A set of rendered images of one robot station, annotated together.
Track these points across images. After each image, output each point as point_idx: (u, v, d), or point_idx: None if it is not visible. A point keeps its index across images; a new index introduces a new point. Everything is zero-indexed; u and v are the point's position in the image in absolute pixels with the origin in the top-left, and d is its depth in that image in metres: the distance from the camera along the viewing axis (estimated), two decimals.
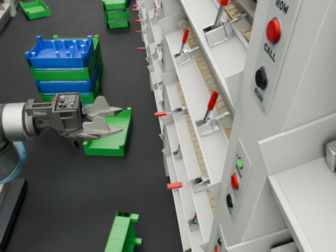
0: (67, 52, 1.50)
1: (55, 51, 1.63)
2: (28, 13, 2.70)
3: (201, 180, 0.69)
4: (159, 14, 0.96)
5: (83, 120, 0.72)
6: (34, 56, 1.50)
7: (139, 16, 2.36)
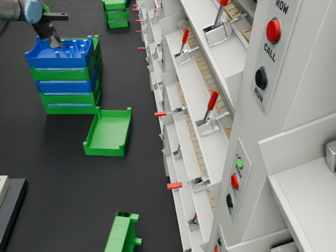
0: (67, 52, 1.50)
1: (55, 51, 1.63)
2: None
3: (201, 180, 0.69)
4: (159, 14, 0.96)
5: None
6: None
7: (139, 16, 2.36)
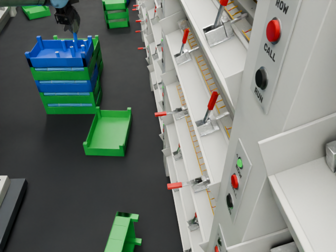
0: None
1: (75, 42, 1.51)
2: (28, 13, 2.70)
3: (201, 180, 0.69)
4: (159, 14, 0.96)
5: None
6: None
7: (139, 16, 2.36)
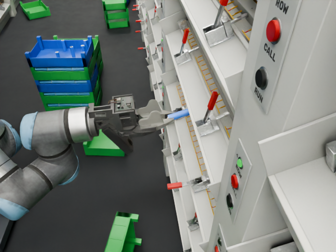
0: None
1: None
2: (28, 13, 2.70)
3: (201, 180, 0.69)
4: (159, 14, 0.96)
5: (136, 119, 0.78)
6: None
7: (139, 16, 2.36)
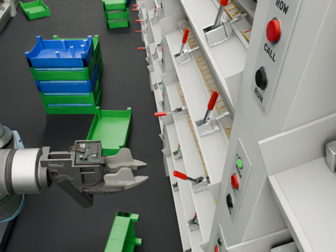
0: None
1: None
2: (28, 13, 2.70)
3: (205, 178, 0.69)
4: (159, 14, 0.96)
5: (102, 169, 0.63)
6: None
7: (139, 16, 2.36)
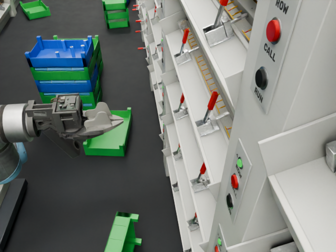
0: None
1: None
2: (28, 13, 2.70)
3: (209, 178, 0.69)
4: (159, 14, 0.96)
5: (84, 121, 0.72)
6: None
7: (139, 16, 2.36)
